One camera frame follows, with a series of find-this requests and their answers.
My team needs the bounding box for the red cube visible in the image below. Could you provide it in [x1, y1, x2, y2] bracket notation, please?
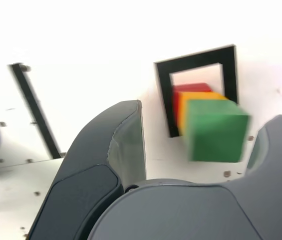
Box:
[172, 82, 213, 126]

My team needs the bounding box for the green cube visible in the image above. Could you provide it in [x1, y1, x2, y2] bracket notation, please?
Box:
[185, 99, 253, 163]

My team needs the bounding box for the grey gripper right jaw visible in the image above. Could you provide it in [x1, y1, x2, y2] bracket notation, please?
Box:
[88, 114, 282, 240]

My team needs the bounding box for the yellow cube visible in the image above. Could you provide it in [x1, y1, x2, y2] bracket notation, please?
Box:
[178, 91, 229, 134]

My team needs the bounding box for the black tape square outline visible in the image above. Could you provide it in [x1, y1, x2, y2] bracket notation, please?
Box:
[154, 44, 239, 139]

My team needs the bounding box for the black tape strip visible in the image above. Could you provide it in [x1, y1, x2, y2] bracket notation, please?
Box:
[8, 63, 62, 160]

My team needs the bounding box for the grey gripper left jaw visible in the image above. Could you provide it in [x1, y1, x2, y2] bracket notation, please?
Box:
[28, 99, 147, 240]

